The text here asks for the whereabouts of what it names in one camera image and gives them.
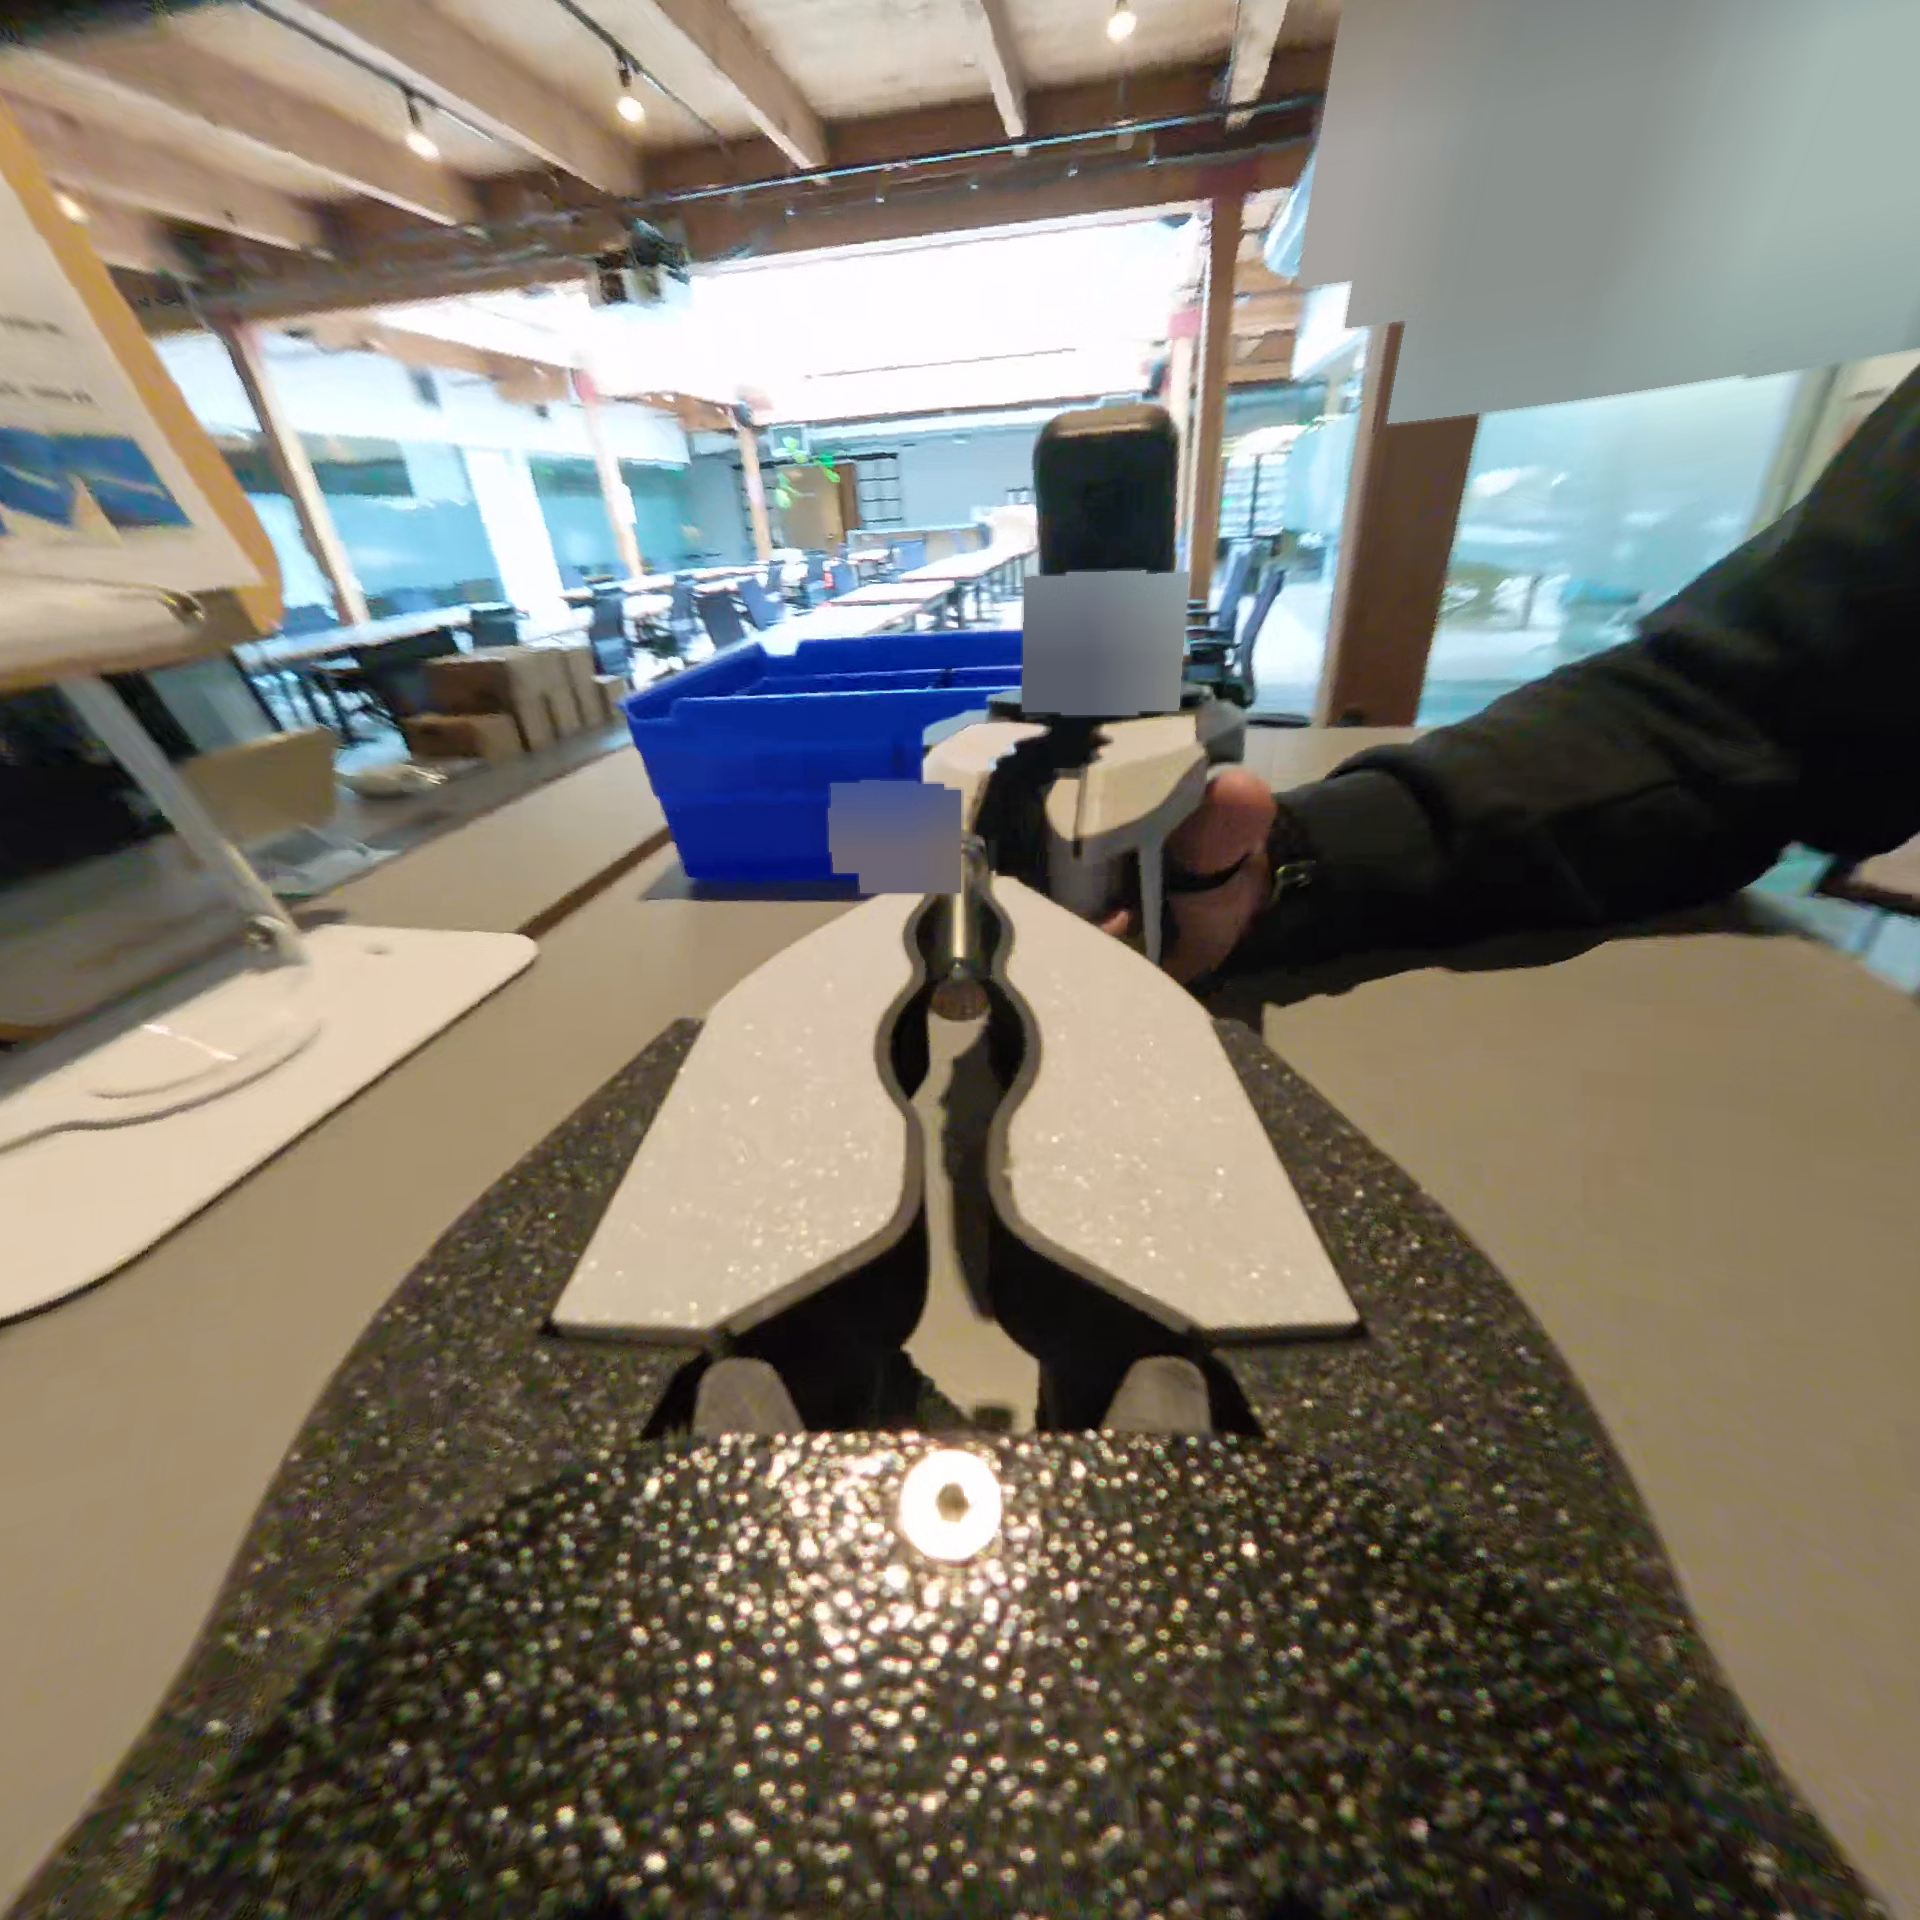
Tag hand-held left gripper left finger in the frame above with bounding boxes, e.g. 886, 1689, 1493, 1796
552, 885, 929, 1340

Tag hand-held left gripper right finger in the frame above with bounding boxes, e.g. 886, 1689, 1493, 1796
982, 876, 1363, 1340

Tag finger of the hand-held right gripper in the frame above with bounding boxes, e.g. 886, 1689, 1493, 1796
921, 716, 1054, 801
1043, 720, 1211, 962

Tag silver bolt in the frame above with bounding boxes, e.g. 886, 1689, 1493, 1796
926, 837, 998, 1029

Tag blue plastic bin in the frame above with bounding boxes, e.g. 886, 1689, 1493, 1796
620, 630, 1035, 880

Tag person's right forearm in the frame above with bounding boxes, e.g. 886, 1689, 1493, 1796
1245, 351, 1920, 994

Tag person's right hand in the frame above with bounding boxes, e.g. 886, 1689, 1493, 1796
1102, 767, 1281, 984

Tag wooden pillar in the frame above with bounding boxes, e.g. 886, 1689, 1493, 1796
1317, 322, 1484, 729
1183, 194, 1250, 603

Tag rows of office chairs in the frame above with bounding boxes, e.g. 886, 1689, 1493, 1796
575, 547, 977, 679

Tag white rounded board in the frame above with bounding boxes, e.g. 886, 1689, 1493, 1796
0, 925, 539, 1322

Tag white ceiling unit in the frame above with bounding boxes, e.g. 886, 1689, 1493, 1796
588, 223, 694, 312

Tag printed instruction sheet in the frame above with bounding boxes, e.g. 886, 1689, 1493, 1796
0, 188, 262, 596

